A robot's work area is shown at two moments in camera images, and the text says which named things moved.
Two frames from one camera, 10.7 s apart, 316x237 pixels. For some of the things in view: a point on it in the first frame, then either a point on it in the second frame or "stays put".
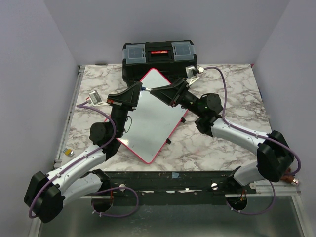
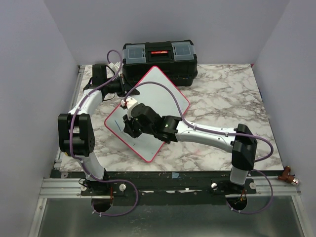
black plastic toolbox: x=171 y=59 stays put
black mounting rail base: x=175 y=188 stays put
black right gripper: x=172 y=94 to x=128 y=127
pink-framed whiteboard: x=151 y=124 stays put
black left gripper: x=128 y=99 to x=122 y=93
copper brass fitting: x=290 y=178 stays put
